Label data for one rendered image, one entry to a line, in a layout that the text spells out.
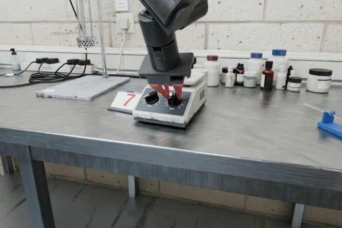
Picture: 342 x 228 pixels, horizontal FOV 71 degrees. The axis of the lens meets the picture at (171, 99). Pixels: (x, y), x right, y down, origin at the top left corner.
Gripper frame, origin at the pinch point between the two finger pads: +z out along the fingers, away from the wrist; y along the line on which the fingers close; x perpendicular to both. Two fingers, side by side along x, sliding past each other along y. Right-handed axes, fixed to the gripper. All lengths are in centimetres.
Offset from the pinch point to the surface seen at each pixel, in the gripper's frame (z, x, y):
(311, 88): 25, -29, -38
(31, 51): 19, -49, 88
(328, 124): 8.3, -0.2, -32.3
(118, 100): 6.3, -4.1, 17.4
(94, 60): 24, -46, 52
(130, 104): 6.2, -2.7, 13.3
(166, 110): 1.3, 3.2, 1.3
